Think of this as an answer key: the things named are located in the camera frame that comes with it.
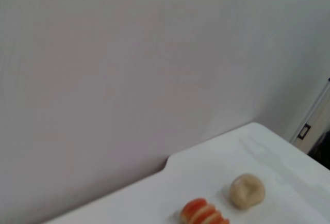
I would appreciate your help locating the orange striped bread roll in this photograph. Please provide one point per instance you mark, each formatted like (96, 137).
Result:
(201, 212)

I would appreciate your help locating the beige round bread bun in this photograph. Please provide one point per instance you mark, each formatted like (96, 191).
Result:
(247, 191)

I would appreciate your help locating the black door latch plate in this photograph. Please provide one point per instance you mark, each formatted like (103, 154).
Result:
(304, 131)

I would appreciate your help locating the grey metal door frame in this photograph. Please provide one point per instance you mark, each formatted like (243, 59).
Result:
(312, 113)

